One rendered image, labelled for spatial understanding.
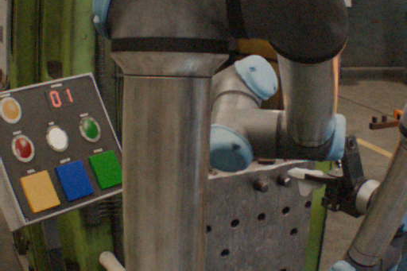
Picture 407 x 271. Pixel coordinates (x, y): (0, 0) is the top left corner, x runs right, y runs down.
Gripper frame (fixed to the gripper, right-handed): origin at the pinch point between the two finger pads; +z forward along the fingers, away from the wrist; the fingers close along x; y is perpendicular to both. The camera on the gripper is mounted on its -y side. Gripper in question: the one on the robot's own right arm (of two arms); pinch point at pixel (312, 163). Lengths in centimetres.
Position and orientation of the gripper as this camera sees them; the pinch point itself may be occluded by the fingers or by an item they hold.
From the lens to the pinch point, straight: 131.5
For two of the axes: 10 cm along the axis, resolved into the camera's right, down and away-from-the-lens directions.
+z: -4.7, -2.1, 8.6
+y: 0.0, 9.7, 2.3
